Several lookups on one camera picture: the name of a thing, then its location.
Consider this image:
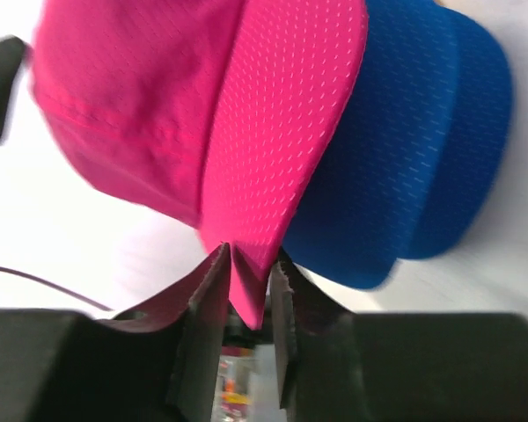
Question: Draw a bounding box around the magenta baseball cap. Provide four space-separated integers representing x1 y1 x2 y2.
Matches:
31 1 368 328

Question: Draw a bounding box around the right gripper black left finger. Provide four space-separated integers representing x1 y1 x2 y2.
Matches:
100 244 231 421

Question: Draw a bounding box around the blue baseball cap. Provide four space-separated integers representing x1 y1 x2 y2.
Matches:
405 9 514 259
283 1 458 289

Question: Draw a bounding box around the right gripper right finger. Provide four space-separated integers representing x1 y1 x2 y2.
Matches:
269 254 356 421

